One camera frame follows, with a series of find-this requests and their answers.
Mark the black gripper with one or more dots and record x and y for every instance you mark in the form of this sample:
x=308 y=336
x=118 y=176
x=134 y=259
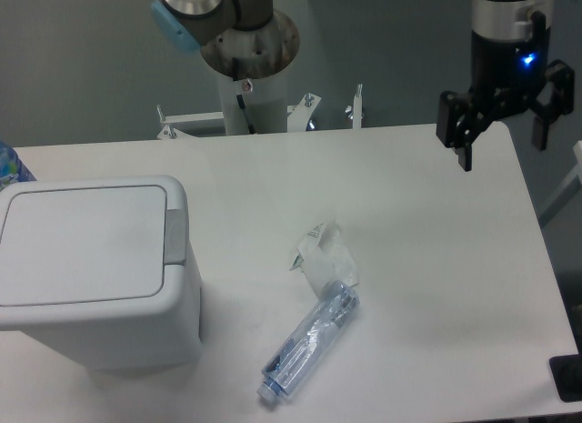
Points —
x=509 y=70

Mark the grey robot arm base joint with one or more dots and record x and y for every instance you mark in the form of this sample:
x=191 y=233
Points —
x=190 y=24

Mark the white plastic trash can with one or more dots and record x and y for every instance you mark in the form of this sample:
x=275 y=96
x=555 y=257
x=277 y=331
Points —
x=163 y=329

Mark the white trash can lid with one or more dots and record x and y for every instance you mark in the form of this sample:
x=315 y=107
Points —
x=81 y=245

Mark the crumpled clear plastic wrapper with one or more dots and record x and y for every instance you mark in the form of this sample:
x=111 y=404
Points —
x=323 y=257

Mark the crushed clear plastic bottle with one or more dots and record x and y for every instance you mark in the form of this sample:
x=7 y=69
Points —
x=302 y=350

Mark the black object at table edge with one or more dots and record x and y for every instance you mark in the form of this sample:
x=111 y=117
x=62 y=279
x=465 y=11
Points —
x=566 y=371

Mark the grey lid push button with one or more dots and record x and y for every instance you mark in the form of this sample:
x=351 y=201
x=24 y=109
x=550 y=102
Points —
x=176 y=237

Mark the blue labelled water bottle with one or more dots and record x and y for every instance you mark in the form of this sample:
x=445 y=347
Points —
x=13 y=170

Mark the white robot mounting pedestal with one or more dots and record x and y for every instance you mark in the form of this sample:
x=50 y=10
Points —
x=251 y=70

